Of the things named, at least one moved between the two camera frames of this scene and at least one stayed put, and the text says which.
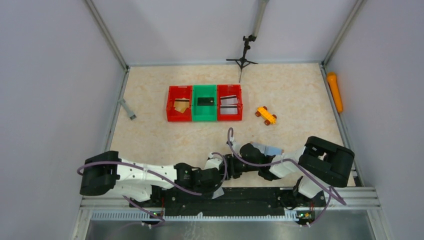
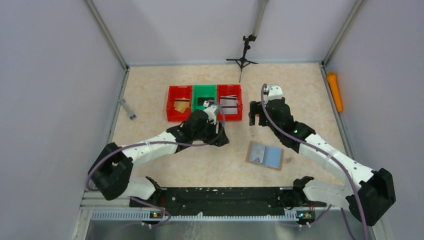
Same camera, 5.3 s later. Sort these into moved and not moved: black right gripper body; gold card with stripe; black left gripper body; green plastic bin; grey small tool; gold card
Moved: black left gripper body; black right gripper body
Not moved: grey small tool; gold card with stripe; green plastic bin; gold card
